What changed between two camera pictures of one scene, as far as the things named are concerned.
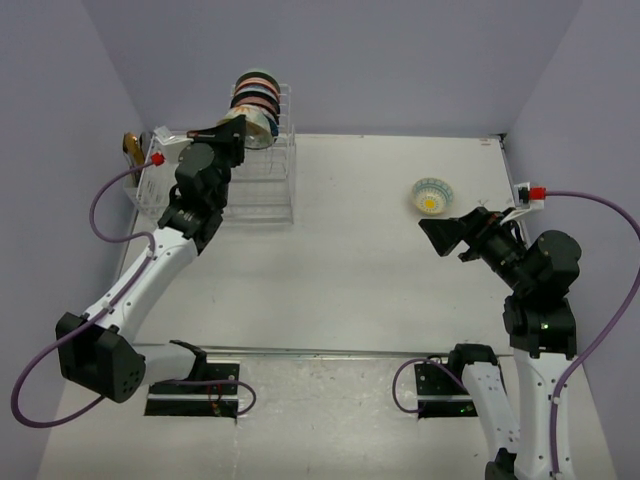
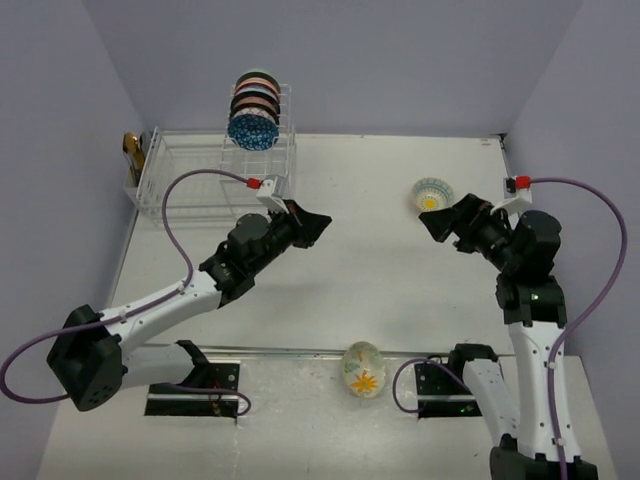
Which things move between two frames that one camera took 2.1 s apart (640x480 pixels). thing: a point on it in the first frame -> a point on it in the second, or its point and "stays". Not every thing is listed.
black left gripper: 228,134 -> 311,223
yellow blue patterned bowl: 432,196 stays
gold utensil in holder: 133,150 stays
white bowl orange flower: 258,131 -> 364,369
